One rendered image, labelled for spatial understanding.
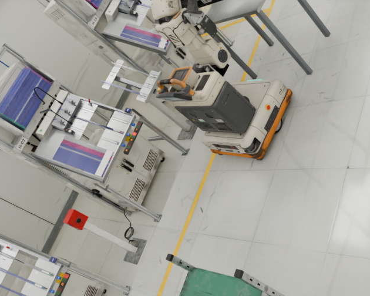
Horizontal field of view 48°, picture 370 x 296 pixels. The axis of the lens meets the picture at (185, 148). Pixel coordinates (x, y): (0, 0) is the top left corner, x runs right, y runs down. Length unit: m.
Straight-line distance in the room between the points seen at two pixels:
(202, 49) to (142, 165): 1.53
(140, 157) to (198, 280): 2.48
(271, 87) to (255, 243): 1.25
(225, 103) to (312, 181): 0.84
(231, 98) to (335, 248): 1.29
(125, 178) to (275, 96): 1.68
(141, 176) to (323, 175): 1.95
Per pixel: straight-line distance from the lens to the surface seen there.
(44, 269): 3.64
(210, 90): 3.06
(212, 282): 1.91
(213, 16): 3.79
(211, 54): 3.30
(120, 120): 3.91
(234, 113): 3.21
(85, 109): 4.04
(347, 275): 2.69
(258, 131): 3.34
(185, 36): 3.20
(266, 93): 3.47
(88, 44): 4.81
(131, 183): 4.21
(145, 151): 4.31
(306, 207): 3.01
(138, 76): 4.87
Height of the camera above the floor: 2.29
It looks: 32 degrees down
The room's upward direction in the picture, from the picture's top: 53 degrees counter-clockwise
